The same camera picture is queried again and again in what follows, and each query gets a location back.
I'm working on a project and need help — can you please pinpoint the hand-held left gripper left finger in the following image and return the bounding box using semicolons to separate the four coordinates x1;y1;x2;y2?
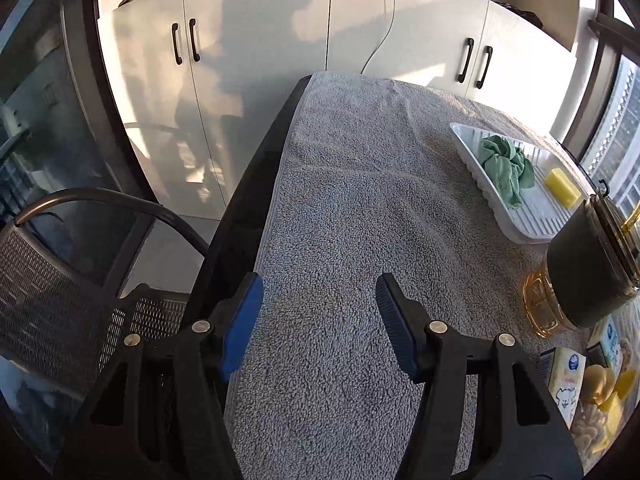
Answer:
55;272;266;480

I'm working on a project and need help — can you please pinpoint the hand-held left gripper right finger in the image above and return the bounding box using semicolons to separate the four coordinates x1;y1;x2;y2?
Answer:
375;272;586;480

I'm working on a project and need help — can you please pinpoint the white ribbed plastic tray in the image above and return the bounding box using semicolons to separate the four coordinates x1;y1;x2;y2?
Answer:
449;122;596;246

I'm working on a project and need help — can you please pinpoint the white fluffy scrunchie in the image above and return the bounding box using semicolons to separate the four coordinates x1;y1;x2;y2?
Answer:
569;402;611;466

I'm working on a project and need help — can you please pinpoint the grey terry towel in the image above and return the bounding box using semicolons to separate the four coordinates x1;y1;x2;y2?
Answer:
222;72;640;480

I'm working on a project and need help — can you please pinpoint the blue white bear tissue packet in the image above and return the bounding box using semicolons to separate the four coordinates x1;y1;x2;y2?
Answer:
539;346;587;431

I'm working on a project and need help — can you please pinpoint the green scrunchie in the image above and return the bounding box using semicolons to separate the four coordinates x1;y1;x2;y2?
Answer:
477;135;537;209

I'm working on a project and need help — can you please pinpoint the amber glass cup green sleeve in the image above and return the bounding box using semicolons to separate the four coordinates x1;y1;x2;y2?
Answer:
522;180;640;338

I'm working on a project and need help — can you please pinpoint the grey mesh chair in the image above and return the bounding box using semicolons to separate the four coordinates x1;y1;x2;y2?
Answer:
0;187;211;461

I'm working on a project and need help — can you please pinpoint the tan gourd-shaped makeup sponge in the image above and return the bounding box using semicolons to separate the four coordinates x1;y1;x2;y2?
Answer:
580;364;618;406

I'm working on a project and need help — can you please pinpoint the yellow rectangular sponge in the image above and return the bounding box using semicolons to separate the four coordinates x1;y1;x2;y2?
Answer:
544;167;582;208

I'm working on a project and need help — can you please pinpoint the white cabinet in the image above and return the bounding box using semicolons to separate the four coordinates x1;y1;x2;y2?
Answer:
97;0;576;221

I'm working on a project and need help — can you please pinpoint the high-rise building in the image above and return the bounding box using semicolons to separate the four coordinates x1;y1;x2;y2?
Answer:
582;55;640;216

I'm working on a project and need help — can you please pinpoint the dark clutter on cabinet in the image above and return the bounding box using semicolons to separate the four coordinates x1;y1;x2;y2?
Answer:
495;0;546;28

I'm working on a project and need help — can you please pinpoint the dark door frame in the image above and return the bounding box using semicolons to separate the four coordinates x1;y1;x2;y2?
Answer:
60;0;163;206

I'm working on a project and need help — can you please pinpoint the dark window frame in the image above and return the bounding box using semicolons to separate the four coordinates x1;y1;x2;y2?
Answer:
560;17;621;158

